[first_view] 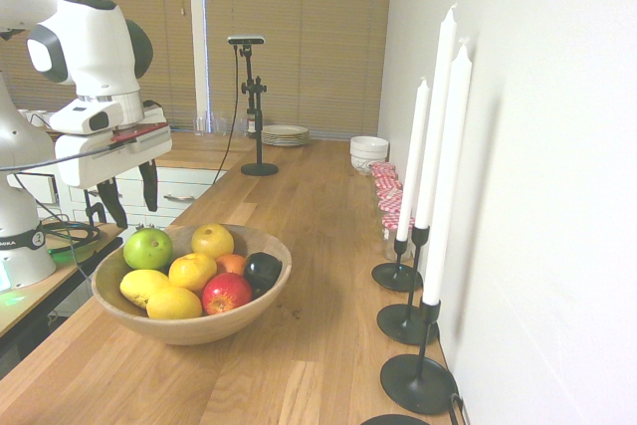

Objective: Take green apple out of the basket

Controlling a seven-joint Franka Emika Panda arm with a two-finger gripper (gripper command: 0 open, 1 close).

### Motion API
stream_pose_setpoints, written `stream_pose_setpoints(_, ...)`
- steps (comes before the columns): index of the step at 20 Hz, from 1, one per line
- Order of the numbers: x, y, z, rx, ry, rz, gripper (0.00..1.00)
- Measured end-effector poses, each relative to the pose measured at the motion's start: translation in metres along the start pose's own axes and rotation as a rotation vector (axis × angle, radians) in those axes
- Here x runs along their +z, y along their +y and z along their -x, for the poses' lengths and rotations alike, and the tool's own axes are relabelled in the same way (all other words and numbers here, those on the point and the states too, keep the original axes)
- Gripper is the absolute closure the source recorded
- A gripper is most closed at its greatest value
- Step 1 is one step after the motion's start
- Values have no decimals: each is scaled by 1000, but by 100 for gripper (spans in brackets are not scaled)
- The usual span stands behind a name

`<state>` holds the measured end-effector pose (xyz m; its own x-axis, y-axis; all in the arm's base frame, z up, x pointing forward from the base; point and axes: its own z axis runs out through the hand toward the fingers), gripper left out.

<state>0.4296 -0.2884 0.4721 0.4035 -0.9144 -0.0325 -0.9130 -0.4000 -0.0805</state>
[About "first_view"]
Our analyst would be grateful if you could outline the yellow lemon left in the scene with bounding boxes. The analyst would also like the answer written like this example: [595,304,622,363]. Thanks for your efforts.
[118,268,173,310]

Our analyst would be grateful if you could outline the stack of white plates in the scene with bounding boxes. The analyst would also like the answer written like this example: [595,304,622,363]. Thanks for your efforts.
[260,123,311,148]

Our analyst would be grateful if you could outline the black cable by wall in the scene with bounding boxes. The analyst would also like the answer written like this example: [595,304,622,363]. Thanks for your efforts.
[446,391,473,425]

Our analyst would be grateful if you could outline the black camera cable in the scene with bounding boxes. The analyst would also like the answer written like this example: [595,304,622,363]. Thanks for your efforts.
[212,44,241,185]

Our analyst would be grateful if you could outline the white window frame post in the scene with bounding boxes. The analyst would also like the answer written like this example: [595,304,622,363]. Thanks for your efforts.
[187,0,211,121]

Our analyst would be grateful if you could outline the white patterned ceramic bowl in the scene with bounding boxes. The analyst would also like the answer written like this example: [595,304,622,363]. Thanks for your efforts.
[350,152,388,177]

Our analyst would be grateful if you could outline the round wooden bowl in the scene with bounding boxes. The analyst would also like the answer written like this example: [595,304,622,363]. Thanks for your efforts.
[91,223,294,346]

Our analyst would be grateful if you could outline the black camera stand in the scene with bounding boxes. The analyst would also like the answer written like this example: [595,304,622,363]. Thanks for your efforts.
[233,44,281,178]

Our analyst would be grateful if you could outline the white drawer cabinet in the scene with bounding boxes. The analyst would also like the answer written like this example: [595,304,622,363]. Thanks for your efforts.
[8,164,228,233]

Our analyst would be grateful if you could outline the tallest white candle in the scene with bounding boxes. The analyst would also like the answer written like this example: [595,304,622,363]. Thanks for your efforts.
[413,2,459,230]

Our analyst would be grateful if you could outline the black short-stem candle holder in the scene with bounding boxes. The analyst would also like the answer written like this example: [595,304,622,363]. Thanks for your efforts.
[370,237,425,294]

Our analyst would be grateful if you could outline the black round holder base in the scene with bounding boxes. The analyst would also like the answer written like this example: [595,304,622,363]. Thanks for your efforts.
[359,413,431,425]

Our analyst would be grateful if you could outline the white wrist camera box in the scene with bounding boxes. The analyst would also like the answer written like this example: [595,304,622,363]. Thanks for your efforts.
[48,98,125,136]

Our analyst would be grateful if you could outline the plain white ceramic bowl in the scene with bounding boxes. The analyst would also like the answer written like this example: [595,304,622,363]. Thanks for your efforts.
[348,135,390,161]

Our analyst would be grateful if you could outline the green apple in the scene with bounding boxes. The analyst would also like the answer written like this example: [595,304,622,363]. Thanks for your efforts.
[122,227,175,271]

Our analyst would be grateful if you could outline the red camera mount plate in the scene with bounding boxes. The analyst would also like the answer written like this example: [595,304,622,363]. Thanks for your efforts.
[109,121,170,145]

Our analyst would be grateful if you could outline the red apple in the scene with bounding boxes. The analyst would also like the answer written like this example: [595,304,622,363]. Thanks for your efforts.
[201,272,254,318]

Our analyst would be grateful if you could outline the black tall-stem candle holder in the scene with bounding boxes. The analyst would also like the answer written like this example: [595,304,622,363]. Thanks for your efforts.
[375,224,440,347]

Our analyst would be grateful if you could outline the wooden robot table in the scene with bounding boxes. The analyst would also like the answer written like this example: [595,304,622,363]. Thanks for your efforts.
[0,222,125,379]

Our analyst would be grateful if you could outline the dark avocado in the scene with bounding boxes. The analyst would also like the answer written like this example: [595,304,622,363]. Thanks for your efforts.
[243,251,284,300]

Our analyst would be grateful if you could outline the black medium-stem candle holder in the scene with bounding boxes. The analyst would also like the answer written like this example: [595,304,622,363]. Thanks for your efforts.
[379,297,459,417]

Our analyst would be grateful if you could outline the white cups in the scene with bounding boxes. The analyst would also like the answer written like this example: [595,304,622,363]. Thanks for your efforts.
[16,106,55,129]

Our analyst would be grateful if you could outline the yellow apple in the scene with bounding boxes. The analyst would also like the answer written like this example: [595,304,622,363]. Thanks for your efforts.
[190,223,236,262]

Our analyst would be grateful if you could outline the small orange fruit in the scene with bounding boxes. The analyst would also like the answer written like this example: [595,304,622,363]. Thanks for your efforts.
[216,253,249,277]

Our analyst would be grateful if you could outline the wide brown window blind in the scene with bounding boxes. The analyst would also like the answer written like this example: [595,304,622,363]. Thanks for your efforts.
[205,0,395,141]

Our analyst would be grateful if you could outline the yellow orange citrus fruit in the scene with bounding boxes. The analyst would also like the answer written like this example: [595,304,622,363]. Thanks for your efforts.
[167,252,219,293]

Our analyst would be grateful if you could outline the yellow lemon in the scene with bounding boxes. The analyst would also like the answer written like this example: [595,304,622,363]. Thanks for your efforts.
[118,268,173,310]
[145,285,204,321]

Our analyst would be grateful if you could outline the black cable bundle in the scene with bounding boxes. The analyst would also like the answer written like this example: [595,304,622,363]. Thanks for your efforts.
[38,218,105,255]

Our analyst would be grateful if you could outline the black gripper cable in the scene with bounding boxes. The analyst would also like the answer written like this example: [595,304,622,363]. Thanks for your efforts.
[0,141,131,173]

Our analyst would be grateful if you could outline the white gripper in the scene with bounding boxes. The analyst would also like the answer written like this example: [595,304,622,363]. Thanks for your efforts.
[54,124,173,230]

